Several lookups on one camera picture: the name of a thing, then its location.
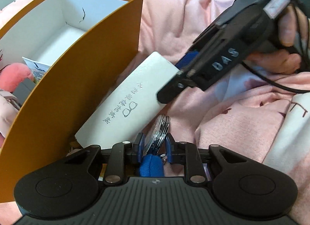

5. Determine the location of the pink printed blanket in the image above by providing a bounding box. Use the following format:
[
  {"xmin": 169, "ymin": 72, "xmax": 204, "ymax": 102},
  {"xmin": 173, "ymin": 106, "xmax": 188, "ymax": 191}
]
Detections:
[{"xmin": 0, "ymin": 0, "xmax": 310, "ymax": 225}]

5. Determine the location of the person's right hand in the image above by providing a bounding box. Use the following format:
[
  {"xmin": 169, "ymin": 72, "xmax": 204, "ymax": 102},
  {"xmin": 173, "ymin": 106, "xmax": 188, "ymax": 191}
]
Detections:
[{"xmin": 247, "ymin": 6, "xmax": 310, "ymax": 75}]

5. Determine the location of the pink fluffy pompom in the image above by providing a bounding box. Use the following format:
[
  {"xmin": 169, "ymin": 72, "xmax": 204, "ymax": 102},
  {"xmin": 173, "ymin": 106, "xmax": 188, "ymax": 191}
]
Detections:
[{"xmin": 0, "ymin": 63, "xmax": 35, "ymax": 93}]

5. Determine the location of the black cable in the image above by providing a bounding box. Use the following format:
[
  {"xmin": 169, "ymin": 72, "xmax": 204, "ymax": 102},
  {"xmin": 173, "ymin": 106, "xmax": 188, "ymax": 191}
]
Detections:
[{"xmin": 242, "ymin": 4, "xmax": 310, "ymax": 94}]

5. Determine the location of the pink soft pouch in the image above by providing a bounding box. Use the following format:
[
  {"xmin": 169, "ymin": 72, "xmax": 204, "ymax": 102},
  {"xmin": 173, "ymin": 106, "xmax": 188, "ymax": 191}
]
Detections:
[{"xmin": 0, "ymin": 89, "xmax": 21, "ymax": 141}]

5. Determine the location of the round metal keychain blue strap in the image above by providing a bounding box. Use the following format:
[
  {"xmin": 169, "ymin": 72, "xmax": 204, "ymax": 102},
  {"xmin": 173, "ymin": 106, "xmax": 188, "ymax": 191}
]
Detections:
[{"xmin": 139, "ymin": 114, "xmax": 171, "ymax": 177}]

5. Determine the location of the orange cardboard box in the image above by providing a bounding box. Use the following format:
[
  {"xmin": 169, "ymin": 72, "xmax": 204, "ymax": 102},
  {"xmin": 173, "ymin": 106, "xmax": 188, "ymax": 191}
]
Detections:
[{"xmin": 0, "ymin": 0, "xmax": 144, "ymax": 203}]

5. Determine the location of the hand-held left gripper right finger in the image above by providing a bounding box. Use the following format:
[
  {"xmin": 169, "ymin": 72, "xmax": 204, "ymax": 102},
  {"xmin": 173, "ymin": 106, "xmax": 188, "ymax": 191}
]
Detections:
[{"xmin": 165, "ymin": 133, "xmax": 245, "ymax": 183}]

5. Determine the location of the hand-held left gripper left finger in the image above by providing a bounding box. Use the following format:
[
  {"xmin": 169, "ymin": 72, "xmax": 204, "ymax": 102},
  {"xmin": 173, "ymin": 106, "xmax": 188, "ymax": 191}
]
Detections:
[{"xmin": 61, "ymin": 132, "xmax": 146, "ymax": 183}]

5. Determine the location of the dark grey box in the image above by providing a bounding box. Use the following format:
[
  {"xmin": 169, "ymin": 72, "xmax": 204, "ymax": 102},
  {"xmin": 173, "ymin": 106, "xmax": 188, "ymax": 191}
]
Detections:
[{"xmin": 13, "ymin": 78, "xmax": 37, "ymax": 105}]

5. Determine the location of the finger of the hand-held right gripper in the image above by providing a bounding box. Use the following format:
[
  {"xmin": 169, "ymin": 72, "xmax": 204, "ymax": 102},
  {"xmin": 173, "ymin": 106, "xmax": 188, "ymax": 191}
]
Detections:
[
  {"xmin": 157, "ymin": 69, "xmax": 197, "ymax": 105},
  {"xmin": 174, "ymin": 48, "xmax": 202, "ymax": 72}
]

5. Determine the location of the white rectangular box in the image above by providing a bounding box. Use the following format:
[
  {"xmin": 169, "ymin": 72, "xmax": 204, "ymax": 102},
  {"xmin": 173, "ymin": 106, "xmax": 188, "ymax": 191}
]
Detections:
[{"xmin": 75, "ymin": 52, "xmax": 181, "ymax": 149}]

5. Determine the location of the white printed card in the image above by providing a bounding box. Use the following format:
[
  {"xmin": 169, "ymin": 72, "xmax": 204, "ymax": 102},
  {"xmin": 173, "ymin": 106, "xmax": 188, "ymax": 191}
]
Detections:
[{"xmin": 22, "ymin": 57, "xmax": 50, "ymax": 84}]

